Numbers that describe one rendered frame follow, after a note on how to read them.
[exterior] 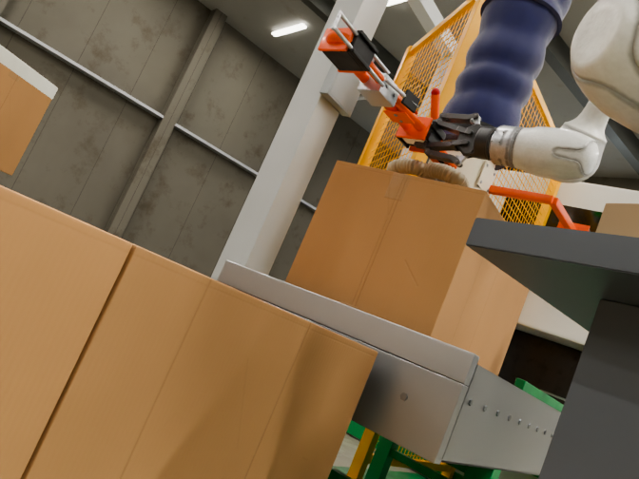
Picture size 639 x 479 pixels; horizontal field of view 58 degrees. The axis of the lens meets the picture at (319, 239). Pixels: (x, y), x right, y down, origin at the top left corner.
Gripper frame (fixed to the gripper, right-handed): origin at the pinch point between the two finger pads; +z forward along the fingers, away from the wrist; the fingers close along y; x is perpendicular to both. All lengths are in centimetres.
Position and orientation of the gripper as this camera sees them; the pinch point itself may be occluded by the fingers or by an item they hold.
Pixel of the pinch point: (418, 132)
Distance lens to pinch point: 147.4
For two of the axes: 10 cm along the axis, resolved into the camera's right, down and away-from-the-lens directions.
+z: -7.5, -2.4, 6.2
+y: -4.0, 9.1, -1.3
